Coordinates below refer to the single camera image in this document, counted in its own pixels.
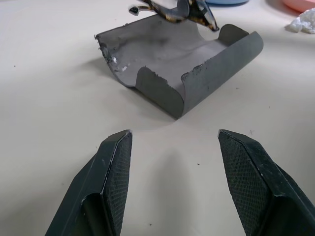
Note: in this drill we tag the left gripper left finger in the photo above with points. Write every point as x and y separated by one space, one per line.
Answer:
98 186

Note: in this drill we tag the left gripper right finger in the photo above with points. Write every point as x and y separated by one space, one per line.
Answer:
258 186

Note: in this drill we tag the tortoiseshell frame eyeglasses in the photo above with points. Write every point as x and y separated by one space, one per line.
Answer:
172 17

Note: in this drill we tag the grey open glasses case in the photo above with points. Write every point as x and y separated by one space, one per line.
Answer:
209 81

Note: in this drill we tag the crumpled white tissue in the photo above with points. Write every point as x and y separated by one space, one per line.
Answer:
304 23

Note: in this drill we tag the pink plate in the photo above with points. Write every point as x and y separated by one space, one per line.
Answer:
301 4

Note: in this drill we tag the light blue plate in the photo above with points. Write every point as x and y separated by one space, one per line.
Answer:
226 2

